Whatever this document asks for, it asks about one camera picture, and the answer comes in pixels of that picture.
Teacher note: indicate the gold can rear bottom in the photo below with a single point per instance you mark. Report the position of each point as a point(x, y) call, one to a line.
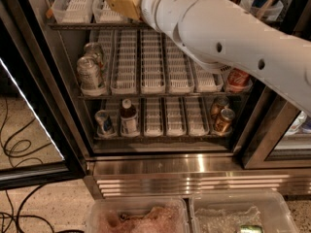
point(219, 103)

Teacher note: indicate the red coke can middle shelf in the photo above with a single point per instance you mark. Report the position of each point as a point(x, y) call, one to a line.
point(238, 78)

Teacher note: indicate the green can in bin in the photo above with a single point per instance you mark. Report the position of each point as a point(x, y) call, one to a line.
point(250, 229)

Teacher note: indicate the clear bin with brown contents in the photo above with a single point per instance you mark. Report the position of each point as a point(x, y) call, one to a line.
point(138, 215)

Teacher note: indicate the blue white can top shelf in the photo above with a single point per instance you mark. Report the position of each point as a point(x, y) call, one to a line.
point(265, 0)

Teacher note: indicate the white green can rear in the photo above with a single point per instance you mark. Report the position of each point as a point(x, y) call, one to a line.
point(95, 50)

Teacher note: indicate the white green can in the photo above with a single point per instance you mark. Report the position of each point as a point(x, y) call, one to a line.
point(89, 73)
point(95, 50)

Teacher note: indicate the gold can front bottom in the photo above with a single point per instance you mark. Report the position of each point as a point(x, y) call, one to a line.
point(224, 120)

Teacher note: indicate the brown bottle white cap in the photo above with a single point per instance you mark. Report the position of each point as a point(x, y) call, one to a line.
point(129, 118)

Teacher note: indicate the top wire shelf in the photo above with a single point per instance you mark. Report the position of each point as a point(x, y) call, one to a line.
point(96, 26)

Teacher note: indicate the bottom wire shelf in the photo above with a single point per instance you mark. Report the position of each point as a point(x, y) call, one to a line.
point(141, 138)

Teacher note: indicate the glass fridge door left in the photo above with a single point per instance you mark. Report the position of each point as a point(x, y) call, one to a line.
point(42, 136)

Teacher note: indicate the right fridge glass door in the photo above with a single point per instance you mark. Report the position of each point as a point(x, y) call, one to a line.
point(282, 140)

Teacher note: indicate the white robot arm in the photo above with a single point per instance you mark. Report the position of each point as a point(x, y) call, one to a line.
point(214, 33)

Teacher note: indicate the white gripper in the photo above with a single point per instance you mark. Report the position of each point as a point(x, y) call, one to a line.
point(150, 4)

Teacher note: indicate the clear bin with bubble wrap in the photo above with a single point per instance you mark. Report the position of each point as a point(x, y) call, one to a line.
point(225, 211)

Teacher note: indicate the wire shelf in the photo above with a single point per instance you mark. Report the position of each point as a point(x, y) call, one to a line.
point(96, 26)
point(141, 138)
point(151, 95)

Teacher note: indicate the blue silver can bottom shelf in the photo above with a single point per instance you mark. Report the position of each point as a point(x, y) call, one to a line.
point(105, 125)

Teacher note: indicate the middle wire shelf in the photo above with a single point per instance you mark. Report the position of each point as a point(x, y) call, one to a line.
point(151, 95)

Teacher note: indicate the steel fridge base grille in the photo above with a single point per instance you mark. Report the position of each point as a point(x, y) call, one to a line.
point(186, 175)

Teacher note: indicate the white green can front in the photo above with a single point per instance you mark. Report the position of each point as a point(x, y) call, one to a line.
point(89, 73)

